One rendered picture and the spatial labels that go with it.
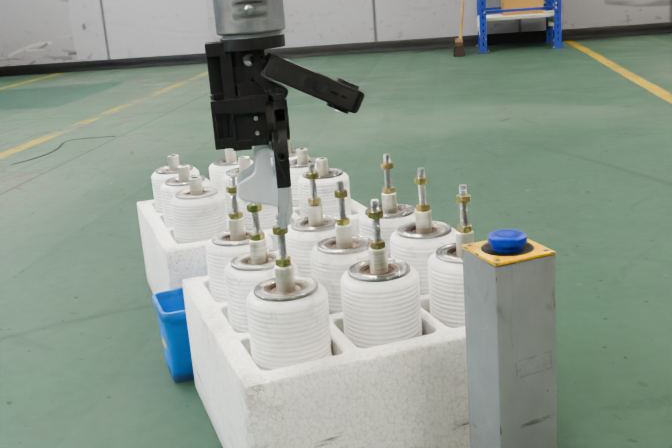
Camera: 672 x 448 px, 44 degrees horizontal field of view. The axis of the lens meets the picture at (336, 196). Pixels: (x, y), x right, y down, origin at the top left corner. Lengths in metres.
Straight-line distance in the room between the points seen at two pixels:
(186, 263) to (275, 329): 0.51
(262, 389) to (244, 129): 0.28
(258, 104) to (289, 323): 0.25
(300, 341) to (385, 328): 0.10
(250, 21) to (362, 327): 0.38
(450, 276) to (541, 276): 0.19
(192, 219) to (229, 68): 0.59
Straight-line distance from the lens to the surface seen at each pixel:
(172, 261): 1.43
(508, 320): 0.86
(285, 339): 0.95
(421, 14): 7.20
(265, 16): 0.89
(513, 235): 0.87
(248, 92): 0.91
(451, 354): 1.01
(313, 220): 1.22
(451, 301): 1.04
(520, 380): 0.90
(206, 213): 1.45
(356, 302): 0.99
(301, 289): 0.97
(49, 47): 8.05
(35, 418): 1.36
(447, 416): 1.04
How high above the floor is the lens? 0.59
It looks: 14 degrees down
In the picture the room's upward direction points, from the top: 4 degrees counter-clockwise
